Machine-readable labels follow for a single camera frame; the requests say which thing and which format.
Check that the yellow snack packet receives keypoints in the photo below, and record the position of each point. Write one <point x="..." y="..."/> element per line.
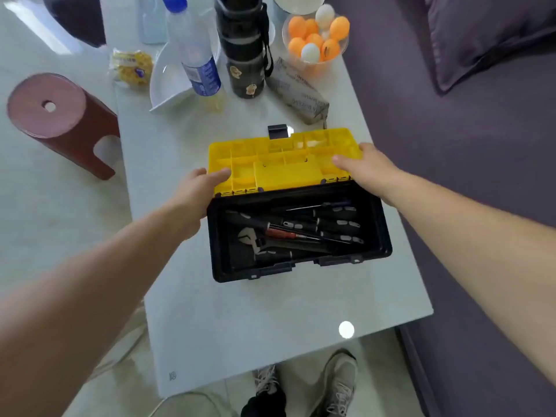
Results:
<point x="130" y="67"/>

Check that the purple pillow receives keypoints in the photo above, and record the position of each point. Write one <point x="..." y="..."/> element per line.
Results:
<point x="486" y="34"/>

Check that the red plastic stool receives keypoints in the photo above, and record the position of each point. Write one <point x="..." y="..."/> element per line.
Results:
<point x="48" y="108"/>

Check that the person's left shoe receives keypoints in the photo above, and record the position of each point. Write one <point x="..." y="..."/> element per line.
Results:
<point x="266" y="379"/>

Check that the grey tissue packet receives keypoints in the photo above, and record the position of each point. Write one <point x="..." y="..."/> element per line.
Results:
<point x="299" y="93"/>

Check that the white plate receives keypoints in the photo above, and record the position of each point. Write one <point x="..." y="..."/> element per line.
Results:
<point x="167" y="82"/>

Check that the clear water bottle blue label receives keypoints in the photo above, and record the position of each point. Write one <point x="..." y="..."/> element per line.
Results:
<point x="195" y="56"/>

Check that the clear glass bowl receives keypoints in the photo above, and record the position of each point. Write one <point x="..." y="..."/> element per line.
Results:
<point x="315" y="65"/>

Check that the pile of ping-pong balls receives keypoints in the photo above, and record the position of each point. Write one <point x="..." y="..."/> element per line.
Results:
<point x="315" y="36"/>

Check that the white bowl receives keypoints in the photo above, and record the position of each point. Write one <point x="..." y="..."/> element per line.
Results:
<point x="297" y="3"/>

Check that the person's black trouser leg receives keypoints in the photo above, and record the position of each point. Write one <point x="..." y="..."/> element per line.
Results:
<point x="265" y="406"/>

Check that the person's left forearm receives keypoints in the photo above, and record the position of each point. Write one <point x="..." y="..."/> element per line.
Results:
<point x="87" y="308"/>

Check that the person's right shoe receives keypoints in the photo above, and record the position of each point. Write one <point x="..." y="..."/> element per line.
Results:
<point x="339" y="382"/>

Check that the person's right hand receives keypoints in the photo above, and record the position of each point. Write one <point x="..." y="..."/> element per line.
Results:
<point x="373" y="171"/>

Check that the person's right forearm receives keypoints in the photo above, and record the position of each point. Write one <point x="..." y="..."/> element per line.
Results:
<point x="478" y="247"/>

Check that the adjustable wrench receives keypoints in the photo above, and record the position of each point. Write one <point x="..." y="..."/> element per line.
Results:
<point x="249" y="238"/>

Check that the person's left hand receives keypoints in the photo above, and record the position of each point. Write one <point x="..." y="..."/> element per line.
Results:
<point x="195" y="197"/>

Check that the yellow and black toolbox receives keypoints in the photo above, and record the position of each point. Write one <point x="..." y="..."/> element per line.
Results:
<point x="282" y="167"/>

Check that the black grey screwdriver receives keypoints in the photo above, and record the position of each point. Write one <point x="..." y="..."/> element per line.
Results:
<point x="341" y="209"/>

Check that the clear drinking glass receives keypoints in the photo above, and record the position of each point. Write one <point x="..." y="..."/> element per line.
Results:
<point x="152" y="19"/>

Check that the purple sofa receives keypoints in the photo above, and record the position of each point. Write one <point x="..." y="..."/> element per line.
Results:
<point x="456" y="138"/>

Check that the person's shoe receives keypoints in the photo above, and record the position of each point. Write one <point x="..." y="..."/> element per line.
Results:
<point x="266" y="379"/>
<point x="339" y="382"/>

